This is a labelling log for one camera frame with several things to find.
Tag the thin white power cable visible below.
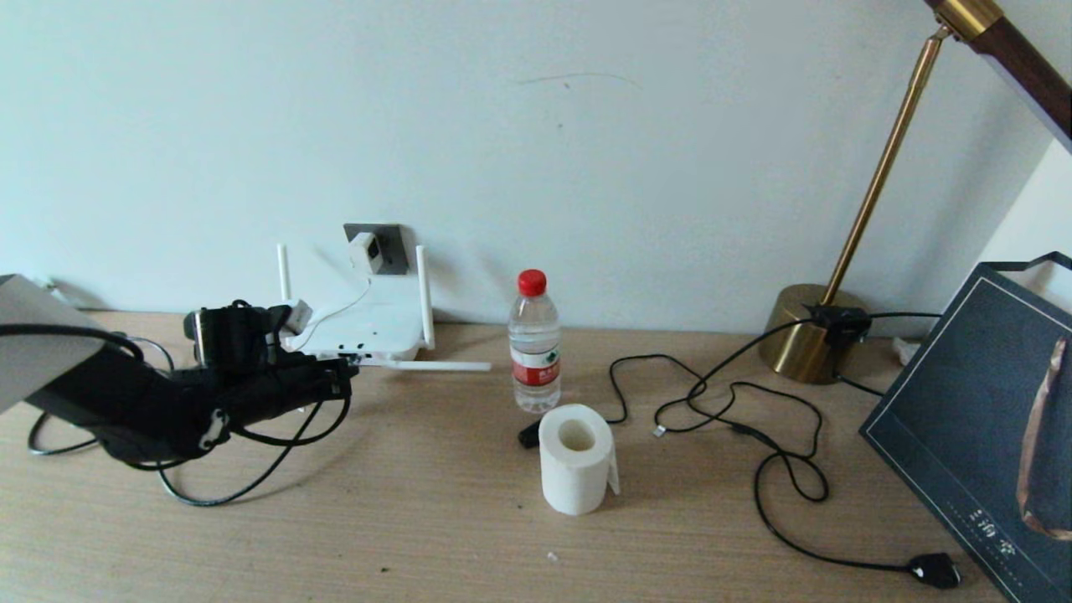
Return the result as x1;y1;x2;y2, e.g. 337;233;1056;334
293;275;375;338

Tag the white power adapter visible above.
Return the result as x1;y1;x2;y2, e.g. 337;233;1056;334
348;232;386;276

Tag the white wifi router with antennas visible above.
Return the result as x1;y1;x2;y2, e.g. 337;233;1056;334
276;243;492;374

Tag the clear water bottle red cap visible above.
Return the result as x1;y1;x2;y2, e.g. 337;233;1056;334
508;268;563;413

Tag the white toilet paper roll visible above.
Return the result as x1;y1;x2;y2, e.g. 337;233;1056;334
538;404;621;516

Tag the brass desk lamp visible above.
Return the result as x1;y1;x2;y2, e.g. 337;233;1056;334
758;0;1072;386

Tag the dark teal paper gift bag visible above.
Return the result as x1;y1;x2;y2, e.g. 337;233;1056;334
860;251;1072;603

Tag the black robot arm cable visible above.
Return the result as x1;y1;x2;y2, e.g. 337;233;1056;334
226;392;353;449

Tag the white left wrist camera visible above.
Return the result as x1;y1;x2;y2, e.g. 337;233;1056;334
275;299;314;336

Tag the grey wall socket plate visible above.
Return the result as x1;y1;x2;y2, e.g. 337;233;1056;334
343;224;411;276

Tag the black cable with silver tip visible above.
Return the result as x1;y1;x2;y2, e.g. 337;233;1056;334
653;317;826;438

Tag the long black cable with plugs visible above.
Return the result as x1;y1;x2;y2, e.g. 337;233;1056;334
518;354;964;590

